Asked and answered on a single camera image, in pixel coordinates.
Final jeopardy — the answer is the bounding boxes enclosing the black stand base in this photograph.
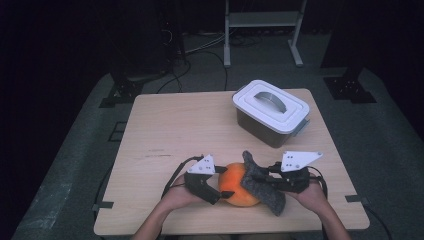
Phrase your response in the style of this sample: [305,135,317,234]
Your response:
[323,75,378,104]
[98,78,145,109]

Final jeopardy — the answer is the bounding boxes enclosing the left hand-held gripper cable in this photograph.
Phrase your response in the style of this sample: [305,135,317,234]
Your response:
[161,155,205,199]

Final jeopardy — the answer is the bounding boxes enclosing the black floor cables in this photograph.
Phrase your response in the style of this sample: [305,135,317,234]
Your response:
[156,49,230,94]

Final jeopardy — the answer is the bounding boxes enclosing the hand-held gripper cable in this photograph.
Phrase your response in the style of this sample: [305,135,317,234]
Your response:
[308,165,329,240]
[161,155,205,199]

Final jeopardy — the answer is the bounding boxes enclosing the person's right hand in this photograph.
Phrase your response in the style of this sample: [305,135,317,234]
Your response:
[286,181,329,214]

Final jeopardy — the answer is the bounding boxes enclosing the person's left hand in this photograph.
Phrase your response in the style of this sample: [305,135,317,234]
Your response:
[161,175,201,211]

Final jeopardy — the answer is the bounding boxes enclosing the dark tape strip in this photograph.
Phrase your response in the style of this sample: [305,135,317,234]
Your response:
[91,200,115,213]
[344,194,370,205]

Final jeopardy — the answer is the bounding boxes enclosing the clear plastic storage box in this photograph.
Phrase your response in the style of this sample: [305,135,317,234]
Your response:
[235,108,311,149]

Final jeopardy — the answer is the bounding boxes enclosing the orange plush pumpkin toy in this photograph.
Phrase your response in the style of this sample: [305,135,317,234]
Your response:
[218,162,262,208]

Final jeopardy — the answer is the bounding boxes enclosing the white floor cables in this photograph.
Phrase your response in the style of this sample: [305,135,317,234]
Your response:
[184,32,228,55]

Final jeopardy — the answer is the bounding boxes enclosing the right hand-held gripper cable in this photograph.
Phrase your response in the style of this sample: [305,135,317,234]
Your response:
[308,165,329,240]

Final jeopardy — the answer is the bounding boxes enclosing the white box lid with handle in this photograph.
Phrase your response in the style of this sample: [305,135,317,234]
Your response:
[232,79,311,136]

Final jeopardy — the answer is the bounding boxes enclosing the black floor cable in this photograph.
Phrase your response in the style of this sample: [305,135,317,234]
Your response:
[363,202,394,240]

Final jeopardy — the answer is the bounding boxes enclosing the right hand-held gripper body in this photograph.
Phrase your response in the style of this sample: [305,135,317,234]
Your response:
[266,150,324,194]

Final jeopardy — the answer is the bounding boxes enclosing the white metal stand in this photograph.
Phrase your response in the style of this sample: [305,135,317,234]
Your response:
[223,0,308,69]

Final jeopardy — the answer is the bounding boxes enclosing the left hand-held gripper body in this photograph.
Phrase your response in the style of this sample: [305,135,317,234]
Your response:
[183,153,223,205]

